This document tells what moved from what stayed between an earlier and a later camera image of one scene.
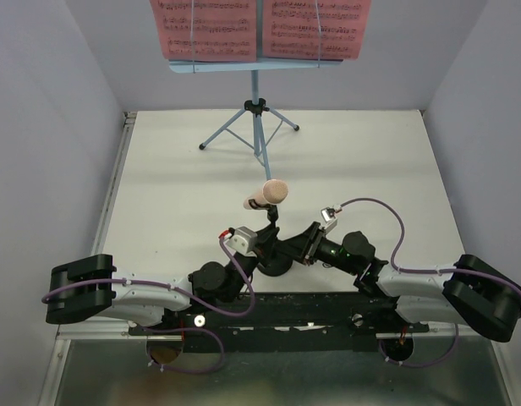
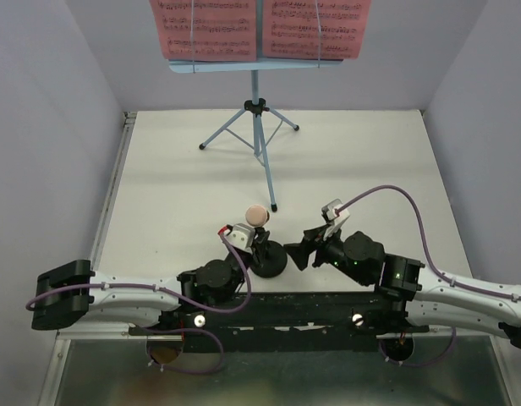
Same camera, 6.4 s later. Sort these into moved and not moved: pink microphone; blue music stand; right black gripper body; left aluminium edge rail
Moved: pink microphone
Not moved: left aluminium edge rail; blue music stand; right black gripper body
